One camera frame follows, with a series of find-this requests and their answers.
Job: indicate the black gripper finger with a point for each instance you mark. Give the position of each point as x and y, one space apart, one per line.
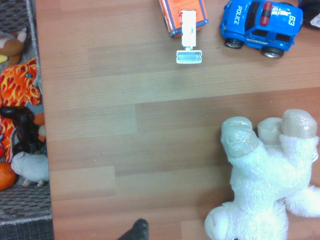
136 231

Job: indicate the blue yellow pony plush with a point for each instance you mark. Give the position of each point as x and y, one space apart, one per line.
2 58

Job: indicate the brown deer plush toy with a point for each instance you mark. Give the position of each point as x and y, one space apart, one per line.
11 46

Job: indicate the blue police toy car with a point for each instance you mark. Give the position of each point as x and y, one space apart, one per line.
275 22

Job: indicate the orange ball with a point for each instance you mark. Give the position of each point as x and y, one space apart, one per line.
6 176

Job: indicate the orange toy truck white ladder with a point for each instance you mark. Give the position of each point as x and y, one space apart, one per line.
172 12

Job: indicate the orange flame pattern plush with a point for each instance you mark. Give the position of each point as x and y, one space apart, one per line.
17 85

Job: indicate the grey plush toy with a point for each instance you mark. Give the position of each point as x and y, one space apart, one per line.
30 167

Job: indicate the grey woven basket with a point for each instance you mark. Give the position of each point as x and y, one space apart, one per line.
25 200

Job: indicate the black plastic toy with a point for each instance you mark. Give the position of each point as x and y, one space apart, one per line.
22 125

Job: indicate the dark blue toy with tag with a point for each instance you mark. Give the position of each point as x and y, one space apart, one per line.
311 12

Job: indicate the white stuffed toy animal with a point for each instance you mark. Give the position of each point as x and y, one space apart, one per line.
262 175

